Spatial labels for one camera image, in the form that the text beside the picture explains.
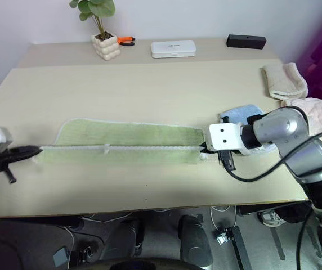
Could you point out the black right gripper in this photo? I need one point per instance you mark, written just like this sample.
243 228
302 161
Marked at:
225 159

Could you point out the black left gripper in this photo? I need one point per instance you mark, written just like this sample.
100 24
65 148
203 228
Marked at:
0 164

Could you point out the green towel with white edge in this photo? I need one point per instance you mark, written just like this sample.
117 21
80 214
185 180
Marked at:
121 135

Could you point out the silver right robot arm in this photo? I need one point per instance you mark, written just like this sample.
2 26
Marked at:
304 157

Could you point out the light blue towel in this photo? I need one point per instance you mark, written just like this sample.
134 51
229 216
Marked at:
242 112

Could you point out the cream folded towel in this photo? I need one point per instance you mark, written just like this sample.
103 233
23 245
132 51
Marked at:
283 81

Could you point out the pale pink towel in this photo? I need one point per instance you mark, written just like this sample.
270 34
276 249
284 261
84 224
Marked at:
320 115

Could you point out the dark rounded shape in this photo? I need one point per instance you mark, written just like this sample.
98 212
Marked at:
194 242
123 239

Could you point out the white grey sneaker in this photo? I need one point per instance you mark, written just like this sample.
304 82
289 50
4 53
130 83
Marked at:
270 218

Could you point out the black metal floor bar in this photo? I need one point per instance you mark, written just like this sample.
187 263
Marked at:
239 247

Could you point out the white flat case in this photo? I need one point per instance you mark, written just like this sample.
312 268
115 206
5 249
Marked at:
173 49

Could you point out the small grey floor device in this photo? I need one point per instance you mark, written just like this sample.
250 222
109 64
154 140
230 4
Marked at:
60 256

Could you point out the black rectangular box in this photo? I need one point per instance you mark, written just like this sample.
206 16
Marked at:
245 41

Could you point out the grey metal strut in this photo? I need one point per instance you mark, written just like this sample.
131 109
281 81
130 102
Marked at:
278 243

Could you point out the white bubble plant pot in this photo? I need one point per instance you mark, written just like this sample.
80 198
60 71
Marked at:
106 46

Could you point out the dark purple seat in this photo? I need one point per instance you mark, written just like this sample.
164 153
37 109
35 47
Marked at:
321 56

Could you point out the green leafy plant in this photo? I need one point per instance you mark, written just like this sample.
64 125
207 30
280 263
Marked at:
93 8

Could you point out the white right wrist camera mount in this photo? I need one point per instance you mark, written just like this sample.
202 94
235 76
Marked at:
224 136

